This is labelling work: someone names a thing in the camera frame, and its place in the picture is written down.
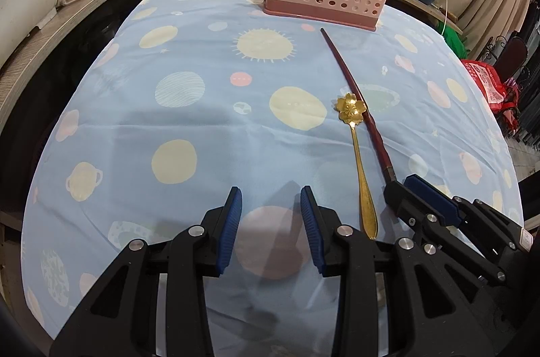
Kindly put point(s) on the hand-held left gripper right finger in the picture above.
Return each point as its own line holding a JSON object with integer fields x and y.
{"x": 314, "y": 234}

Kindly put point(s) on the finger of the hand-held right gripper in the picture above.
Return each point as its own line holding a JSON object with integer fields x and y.
{"x": 405, "y": 201}
{"x": 434, "y": 199}

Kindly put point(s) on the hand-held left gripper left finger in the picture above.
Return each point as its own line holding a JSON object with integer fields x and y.
{"x": 228, "y": 239}

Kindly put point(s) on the dark red chopstick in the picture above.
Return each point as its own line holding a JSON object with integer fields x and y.
{"x": 378, "y": 142}

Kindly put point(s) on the gold flower spoon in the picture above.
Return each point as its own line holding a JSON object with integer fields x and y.
{"x": 351, "y": 108}

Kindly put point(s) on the red plastic bag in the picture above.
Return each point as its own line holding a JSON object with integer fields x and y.
{"x": 485, "y": 83}

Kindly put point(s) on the green cloth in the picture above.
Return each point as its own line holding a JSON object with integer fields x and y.
{"x": 453, "y": 40}

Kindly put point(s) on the dark metal chair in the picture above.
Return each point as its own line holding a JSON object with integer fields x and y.
{"x": 512, "y": 57}

